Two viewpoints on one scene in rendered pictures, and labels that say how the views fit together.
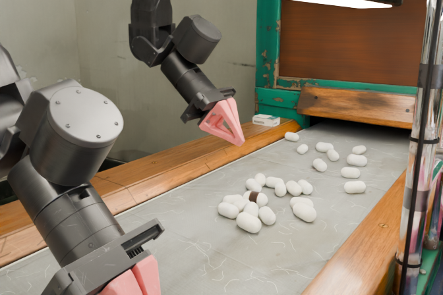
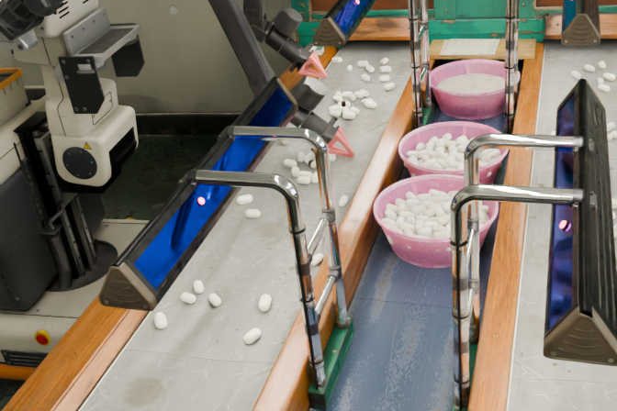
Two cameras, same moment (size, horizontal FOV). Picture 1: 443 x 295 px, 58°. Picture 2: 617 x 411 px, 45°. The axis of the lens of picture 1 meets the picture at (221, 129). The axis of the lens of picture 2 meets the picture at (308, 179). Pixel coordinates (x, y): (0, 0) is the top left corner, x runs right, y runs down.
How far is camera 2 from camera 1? 160 cm
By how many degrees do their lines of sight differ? 21
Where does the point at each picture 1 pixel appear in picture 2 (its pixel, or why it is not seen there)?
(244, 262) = (356, 129)
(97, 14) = not seen: outside the picture
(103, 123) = (321, 88)
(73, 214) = (314, 119)
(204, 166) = not seen: hidden behind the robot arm
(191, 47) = (288, 28)
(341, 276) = (396, 122)
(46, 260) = (275, 149)
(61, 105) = (311, 85)
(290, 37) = not seen: outside the picture
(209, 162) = not seen: hidden behind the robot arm
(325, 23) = not seen: outside the picture
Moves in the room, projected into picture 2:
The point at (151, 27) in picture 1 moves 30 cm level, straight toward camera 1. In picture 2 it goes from (261, 19) to (311, 45)
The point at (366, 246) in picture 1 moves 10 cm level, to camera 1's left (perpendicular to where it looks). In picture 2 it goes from (401, 111) to (368, 119)
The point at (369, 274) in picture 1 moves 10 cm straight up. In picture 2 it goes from (405, 119) to (403, 84)
